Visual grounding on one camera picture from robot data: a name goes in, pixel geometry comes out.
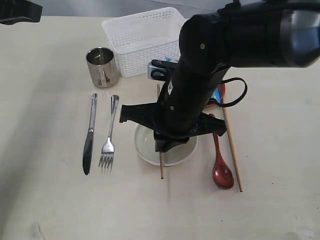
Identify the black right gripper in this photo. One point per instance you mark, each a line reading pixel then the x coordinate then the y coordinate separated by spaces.
pixel 181 103

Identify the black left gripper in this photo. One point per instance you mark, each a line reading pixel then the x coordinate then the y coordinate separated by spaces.
pixel 17 11

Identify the white ceramic bowl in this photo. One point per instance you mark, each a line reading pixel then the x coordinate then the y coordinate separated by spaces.
pixel 145 147

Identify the silver metal fork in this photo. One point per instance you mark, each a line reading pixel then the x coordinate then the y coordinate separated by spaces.
pixel 108 149

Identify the silver metal knife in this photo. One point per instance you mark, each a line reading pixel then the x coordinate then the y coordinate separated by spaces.
pixel 89 141

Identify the blue Lay's chips bag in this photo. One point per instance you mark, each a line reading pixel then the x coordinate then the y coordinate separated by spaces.
pixel 216 95

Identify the brown wooden spoon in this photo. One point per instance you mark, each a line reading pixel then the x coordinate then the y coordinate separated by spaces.
pixel 221 173

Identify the shiny steel cup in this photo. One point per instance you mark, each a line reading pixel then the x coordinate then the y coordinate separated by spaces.
pixel 102 67

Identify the brown wooden bowl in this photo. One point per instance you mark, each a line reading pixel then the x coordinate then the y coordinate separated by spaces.
pixel 211 102

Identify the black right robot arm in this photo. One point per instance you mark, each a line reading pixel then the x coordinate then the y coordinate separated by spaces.
pixel 265 34

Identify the white perforated plastic basket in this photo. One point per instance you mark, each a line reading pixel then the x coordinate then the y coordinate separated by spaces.
pixel 137 39

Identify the grey backdrop curtain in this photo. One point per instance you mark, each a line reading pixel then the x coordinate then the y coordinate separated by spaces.
pixel 120 8

